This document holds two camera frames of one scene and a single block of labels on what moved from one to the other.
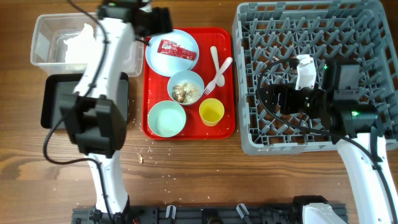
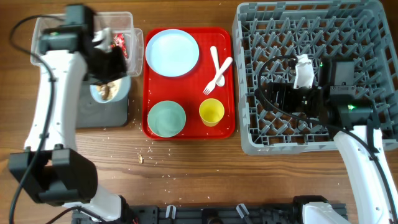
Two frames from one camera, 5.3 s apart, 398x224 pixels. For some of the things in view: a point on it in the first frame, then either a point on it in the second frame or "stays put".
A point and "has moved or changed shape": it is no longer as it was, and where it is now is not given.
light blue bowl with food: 185,88 has moved or changed shape
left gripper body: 152,22 → 107,66
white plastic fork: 211,85 stays put
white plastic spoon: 221,79 stays put
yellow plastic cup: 211,111 stays put
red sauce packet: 171,48 has moved or changed shape
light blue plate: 166,65 stays put
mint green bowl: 166,119 stays put
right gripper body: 304,101 stays put
